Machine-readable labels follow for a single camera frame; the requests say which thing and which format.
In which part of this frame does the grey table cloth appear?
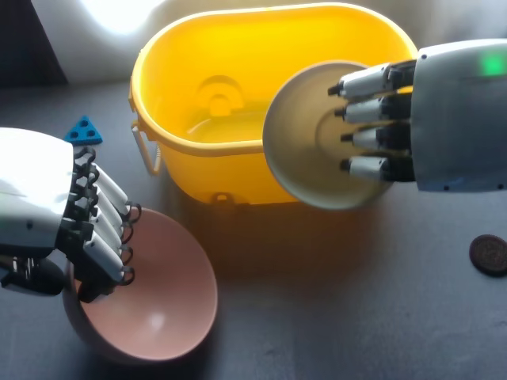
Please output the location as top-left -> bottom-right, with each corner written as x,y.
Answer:
0,78 -> 507,380

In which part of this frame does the large yellow plastic tub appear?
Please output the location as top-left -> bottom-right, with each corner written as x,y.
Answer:
129,2 -> 420,207

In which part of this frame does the small white bowl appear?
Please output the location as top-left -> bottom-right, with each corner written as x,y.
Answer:
261,59 -> 397,211

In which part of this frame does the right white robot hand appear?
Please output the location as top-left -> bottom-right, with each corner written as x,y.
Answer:
327,38 -> 507,194

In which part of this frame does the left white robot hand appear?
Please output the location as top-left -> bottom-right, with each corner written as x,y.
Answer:
0,127 -> 143,305

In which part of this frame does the large pink bowl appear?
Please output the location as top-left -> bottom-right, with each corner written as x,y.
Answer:
62,207 -> 219,365

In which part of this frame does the white rounded shell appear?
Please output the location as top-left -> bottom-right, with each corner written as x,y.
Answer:
31,0 -> 507,86

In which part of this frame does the dark chocolate sandwich cookie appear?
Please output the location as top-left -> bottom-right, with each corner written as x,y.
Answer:
468,234 -> 507,277

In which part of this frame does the blue triangle block with holes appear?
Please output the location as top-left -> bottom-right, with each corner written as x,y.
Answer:
64,115 -> 105,144

